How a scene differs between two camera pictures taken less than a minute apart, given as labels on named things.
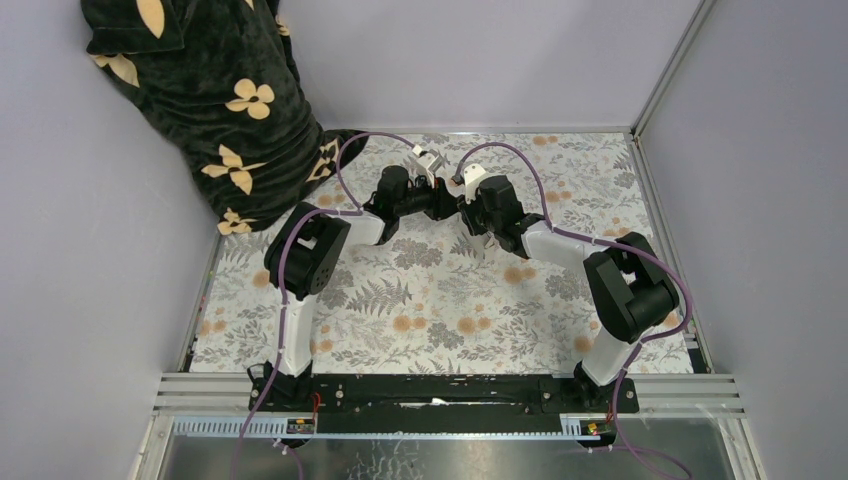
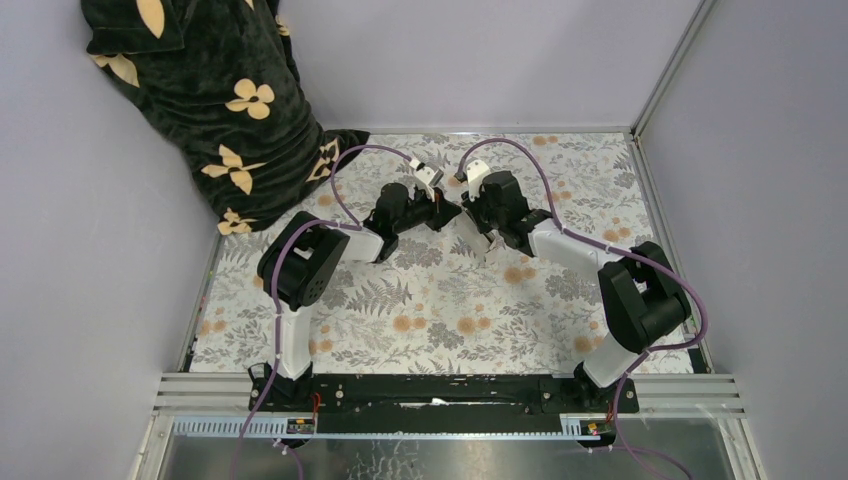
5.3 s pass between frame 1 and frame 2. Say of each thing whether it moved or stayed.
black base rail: stayed
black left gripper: moved
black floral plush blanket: stayed
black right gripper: stayed
